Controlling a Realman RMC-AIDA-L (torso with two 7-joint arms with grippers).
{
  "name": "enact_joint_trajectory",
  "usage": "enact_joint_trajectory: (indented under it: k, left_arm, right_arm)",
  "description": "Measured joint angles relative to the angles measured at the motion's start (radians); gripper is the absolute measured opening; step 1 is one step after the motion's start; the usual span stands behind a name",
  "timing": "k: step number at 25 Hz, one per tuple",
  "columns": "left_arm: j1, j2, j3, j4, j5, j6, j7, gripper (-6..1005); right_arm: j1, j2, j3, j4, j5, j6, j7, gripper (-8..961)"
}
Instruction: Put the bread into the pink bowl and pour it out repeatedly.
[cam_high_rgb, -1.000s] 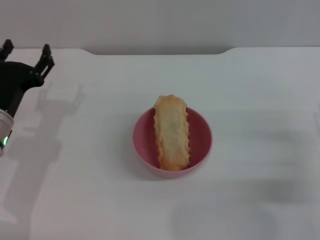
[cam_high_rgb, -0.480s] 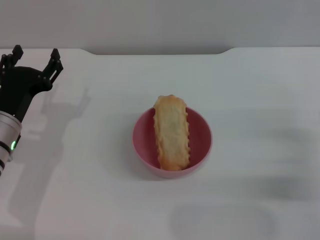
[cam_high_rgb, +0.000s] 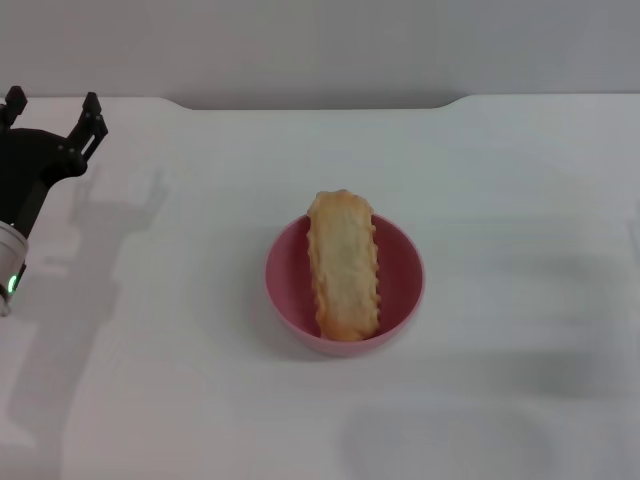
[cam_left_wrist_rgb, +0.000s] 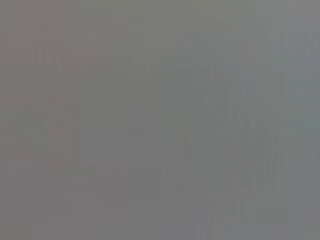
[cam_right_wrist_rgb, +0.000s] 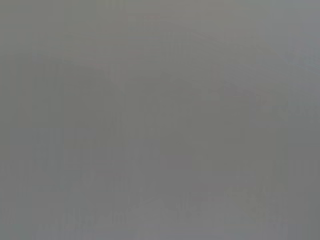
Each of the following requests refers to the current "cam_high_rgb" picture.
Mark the orange striped bread loaf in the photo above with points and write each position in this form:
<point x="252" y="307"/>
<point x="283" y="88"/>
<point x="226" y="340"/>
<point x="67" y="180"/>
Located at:
<point x="345" y="265"/>

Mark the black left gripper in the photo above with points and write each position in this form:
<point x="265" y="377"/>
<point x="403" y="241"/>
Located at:
<point x="30" y="165"/>

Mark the pink plastic bowl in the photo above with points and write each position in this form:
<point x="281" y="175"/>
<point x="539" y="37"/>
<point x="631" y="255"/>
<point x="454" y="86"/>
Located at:
<point x="395" y="280"/>

